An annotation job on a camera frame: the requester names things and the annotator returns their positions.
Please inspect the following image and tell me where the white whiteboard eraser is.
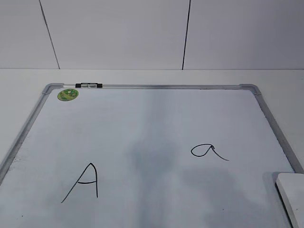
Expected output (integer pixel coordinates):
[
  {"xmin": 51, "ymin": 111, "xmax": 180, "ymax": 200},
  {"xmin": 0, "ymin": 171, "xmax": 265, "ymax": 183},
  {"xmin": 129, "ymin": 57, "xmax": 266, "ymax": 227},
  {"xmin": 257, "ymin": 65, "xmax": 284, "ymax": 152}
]
[{"xmin": 276, "ymin": 173, "xmax": 304, "ymax": 228}]

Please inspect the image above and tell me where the round green sticker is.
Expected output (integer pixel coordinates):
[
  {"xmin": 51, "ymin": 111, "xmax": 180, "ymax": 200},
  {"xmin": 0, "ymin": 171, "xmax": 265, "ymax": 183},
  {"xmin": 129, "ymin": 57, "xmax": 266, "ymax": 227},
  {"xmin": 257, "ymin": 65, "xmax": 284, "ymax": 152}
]
[{"xmin": 57, "ymin": 88, "xmax": 79, "ymax": 102}]

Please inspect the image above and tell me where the white whiteboard with grey frame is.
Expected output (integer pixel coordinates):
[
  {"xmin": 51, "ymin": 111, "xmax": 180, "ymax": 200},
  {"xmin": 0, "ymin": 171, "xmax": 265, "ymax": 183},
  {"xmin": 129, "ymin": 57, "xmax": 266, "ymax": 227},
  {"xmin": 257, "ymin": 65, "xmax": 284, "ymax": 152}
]
[{"xmin": 0, "ymin": 84, "xmax": 304, "ymax": 228}]

